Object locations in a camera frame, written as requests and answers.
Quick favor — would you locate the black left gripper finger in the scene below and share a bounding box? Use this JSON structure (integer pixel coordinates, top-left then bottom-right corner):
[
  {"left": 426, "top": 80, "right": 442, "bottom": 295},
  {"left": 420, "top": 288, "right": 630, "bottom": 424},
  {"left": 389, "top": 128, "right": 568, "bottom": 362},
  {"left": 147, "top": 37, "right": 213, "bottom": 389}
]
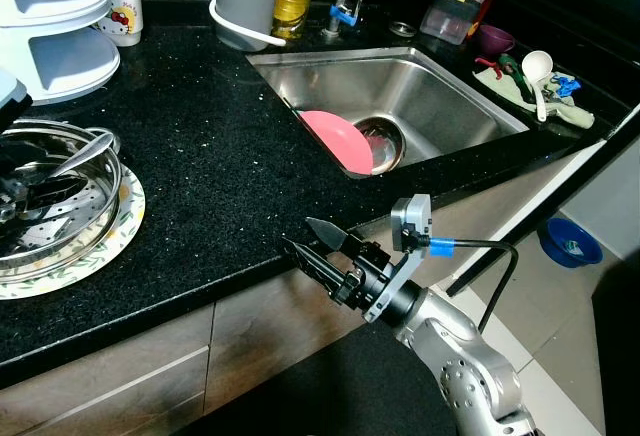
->
[
  {"left": 5, "top": 192, "right": 63, "bottom": 223},
  {"left": 8, "top": 160, "right": 58, "bottom": 189}
]

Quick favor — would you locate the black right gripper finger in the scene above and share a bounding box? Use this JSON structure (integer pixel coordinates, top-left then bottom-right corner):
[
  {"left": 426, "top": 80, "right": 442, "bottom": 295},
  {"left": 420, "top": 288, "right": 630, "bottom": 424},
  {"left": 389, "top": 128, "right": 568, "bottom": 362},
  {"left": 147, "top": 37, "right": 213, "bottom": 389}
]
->
[
  {"left": 277, "top": 239, "right": 354, "bottom": 303},
  {"left": 304, "top": 217, "right": 354, "bottom": 254}
]

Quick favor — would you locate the steel perforated steamer basket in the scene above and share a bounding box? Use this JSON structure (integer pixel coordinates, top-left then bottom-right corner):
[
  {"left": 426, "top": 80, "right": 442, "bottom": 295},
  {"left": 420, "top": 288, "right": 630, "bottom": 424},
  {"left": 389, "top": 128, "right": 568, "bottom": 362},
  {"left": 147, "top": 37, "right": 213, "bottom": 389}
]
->
[{"left": 0, "top": 119, "right": 124, "bottom": 283}]

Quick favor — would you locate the steel spoon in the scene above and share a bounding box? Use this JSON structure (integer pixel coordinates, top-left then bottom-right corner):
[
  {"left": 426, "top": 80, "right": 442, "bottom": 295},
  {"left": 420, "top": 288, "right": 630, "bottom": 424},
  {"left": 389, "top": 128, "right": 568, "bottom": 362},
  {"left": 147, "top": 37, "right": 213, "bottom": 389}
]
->
[{"left": 44, "top": 132, "right": 119, "bottom": 183}]

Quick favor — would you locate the wooden base cabinet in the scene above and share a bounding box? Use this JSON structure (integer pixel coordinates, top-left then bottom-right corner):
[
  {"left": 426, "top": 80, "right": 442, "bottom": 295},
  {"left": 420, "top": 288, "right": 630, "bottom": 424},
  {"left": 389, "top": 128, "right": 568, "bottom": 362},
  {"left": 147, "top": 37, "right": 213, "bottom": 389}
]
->
[{"left": 0, "top": 141, "right": 603, "bottom": 436}]

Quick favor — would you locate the blue tape wrap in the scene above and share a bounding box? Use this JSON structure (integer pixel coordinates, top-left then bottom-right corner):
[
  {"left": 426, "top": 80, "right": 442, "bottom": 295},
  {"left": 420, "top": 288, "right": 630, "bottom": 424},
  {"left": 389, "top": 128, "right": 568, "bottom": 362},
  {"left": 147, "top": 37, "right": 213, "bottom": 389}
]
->
[{"left": 427, "top": 237, "right": 457, "bottom": 256}]

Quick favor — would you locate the leaf print plate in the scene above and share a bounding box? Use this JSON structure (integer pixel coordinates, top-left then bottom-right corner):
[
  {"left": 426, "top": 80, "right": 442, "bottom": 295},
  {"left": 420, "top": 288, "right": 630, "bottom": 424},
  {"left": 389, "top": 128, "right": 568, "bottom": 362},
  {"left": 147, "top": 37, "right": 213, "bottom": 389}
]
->
[{"left": 0, "top": 166, "right": 147, "bottom": 301}]

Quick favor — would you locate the pink plastic plate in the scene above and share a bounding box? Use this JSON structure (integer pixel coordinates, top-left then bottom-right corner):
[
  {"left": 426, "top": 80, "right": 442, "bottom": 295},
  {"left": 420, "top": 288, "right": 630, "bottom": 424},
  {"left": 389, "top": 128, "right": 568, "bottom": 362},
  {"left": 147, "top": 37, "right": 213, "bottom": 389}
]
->
[{"left": 298, "top": 108, "right": 375, "bottom": 177}]

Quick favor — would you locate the blue plastic bowl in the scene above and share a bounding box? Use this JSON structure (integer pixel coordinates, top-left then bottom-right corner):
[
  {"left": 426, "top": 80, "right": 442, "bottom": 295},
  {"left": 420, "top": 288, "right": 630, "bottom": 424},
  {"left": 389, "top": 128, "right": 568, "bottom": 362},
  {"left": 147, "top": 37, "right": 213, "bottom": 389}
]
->
[{"left": 537, "top": 217, "right": 605, "bottom": 270}]

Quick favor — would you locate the small steel bowl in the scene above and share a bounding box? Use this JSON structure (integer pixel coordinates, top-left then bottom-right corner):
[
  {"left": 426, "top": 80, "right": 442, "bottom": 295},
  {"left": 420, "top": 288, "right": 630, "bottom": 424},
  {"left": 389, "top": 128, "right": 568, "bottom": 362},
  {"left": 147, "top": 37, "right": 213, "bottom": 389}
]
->
[{"left": 355, "top": 115, "right": 407, "bottom": 173}]

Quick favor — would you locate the light green dish cloth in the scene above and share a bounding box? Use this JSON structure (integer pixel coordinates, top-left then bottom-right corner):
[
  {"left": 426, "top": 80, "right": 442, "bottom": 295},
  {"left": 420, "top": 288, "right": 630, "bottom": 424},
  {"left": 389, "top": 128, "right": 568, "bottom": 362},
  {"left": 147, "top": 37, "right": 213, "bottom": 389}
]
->
[{"left": 472, "top": 60, "right": 597, "bottom": 130}]

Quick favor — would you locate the white tiered plastic container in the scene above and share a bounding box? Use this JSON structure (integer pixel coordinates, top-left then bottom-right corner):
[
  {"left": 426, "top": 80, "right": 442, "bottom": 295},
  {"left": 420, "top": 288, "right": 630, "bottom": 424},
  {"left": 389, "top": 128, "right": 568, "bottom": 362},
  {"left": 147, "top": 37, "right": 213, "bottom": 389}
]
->
[{"left": 0, "top": 0, "right": 122, "bottom": 106}]

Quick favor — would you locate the white plastic ladle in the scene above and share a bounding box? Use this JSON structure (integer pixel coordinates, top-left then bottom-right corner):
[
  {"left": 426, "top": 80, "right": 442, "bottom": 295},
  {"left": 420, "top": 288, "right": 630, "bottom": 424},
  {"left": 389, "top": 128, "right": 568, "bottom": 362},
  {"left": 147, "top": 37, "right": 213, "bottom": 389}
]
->
[{"left": 521, "top": 50, "right": 555, "bottom": 123}]

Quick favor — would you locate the stainless steel sink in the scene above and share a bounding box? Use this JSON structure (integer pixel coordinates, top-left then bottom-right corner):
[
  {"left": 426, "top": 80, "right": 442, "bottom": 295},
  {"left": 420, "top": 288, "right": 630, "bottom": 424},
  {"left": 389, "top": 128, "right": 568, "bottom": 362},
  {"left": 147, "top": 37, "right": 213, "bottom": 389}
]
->
[{"left": 246, "top": 47, "right": 530, "bottom": 178}]

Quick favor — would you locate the white cartoon print mug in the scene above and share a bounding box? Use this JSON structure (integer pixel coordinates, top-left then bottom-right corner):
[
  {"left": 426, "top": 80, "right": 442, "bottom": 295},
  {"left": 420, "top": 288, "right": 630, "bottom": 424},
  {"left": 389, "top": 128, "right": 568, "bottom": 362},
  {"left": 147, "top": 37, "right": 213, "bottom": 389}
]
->
[{"left": 99, "top": 0, "right": 145, "bottom": 48}]

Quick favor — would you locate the purple plastic cup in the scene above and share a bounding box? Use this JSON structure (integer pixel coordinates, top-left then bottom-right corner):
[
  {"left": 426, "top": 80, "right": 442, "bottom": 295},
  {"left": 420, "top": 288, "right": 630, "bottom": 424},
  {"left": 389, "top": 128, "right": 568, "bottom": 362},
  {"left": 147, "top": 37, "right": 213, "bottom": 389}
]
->
[{"left": 474, "top": 23, "right": 517, "bottom": 56}]

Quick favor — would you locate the clear plastic container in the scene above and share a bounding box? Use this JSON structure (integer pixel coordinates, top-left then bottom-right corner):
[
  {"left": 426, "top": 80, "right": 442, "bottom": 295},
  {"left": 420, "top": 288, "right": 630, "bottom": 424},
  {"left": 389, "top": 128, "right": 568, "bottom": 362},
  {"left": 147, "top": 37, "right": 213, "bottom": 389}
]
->
[{"left": 420, "top": 0, "right": 482, "bottom": 46}]

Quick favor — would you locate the grey cylindrical appliance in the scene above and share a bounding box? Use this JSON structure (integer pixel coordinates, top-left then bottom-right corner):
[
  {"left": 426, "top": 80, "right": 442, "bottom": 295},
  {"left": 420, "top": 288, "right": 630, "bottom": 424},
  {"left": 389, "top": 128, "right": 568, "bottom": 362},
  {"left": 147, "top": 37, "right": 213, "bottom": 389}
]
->
[{"left": 214, "top": 0, "right": 287, "bottom": 53}]

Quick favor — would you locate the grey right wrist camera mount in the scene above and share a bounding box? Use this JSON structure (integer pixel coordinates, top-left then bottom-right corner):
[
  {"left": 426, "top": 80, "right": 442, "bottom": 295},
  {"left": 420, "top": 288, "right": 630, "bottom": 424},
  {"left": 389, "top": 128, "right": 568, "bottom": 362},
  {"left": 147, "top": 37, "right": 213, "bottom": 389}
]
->
[{"left": 364, "top": 194, "right": 434, "bottom": 324}]

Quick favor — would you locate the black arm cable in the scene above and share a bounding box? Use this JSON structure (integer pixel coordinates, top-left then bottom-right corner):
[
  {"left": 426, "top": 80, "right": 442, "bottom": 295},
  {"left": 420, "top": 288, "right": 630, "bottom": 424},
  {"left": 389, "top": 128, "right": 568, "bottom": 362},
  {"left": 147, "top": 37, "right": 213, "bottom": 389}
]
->
[{"left": 425, "top": 239, "right": 522, "bottom": 335}]

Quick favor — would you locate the green handled utensil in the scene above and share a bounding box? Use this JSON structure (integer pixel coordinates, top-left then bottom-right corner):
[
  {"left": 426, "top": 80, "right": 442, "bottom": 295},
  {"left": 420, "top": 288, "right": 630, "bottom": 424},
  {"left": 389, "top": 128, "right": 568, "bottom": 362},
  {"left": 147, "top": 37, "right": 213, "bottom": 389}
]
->
[{"left": 496, "top": 53, "right": 537, "bottom": 103}]

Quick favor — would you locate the chrome faucet with blue handle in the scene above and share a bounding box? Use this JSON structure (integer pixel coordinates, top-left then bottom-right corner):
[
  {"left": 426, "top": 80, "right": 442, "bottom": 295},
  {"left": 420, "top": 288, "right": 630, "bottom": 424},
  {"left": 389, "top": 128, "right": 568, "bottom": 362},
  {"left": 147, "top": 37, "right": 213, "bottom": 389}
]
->
[{"left": 321, "top": 0, "right": 367, "bottom": 43}]

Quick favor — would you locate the white power cable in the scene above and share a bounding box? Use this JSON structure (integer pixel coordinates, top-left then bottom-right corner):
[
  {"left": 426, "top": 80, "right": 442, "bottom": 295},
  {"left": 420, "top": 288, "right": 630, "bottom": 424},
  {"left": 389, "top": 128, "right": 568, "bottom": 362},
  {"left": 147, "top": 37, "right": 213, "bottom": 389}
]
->
[{"left": 207, "top": 0, "right": 442, "bottom": 50}]

